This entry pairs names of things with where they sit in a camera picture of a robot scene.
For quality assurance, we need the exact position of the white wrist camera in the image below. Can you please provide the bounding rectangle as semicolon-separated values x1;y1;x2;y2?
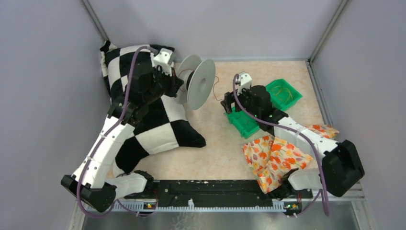
235;71;252;95
153;48;175;76

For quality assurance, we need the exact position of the red wire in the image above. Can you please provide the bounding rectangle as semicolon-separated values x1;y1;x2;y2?
177;68;224;103

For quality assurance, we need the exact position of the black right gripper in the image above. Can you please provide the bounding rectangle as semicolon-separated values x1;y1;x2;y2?
221;84;260;118

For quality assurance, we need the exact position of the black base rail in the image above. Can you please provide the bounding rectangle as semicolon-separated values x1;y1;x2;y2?
125;180;313;207

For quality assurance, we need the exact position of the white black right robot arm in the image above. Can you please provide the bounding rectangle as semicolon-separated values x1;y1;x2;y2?
220;85;365;197

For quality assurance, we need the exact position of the green plastic bin with yellow wire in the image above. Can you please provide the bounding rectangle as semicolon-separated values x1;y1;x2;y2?
265;79;302;112

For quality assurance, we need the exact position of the grey perforated cable spool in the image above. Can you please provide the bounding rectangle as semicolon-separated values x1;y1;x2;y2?
174;55;216;110

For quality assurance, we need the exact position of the floral orange cloth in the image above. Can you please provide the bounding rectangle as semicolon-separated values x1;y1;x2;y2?
242;124;340;195

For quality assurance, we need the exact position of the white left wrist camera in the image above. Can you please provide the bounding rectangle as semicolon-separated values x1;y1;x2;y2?
153;48;175;76

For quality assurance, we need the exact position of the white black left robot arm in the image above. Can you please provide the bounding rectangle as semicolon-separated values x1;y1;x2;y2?
61;82;205;212

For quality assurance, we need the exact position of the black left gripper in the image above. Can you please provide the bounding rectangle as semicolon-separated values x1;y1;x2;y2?
143;65;183;104

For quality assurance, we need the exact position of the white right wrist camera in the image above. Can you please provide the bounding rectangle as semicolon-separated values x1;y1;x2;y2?
235;71;252;95

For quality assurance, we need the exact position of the black white checkered pillow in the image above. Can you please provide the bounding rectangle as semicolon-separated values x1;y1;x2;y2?
100;40;206;177

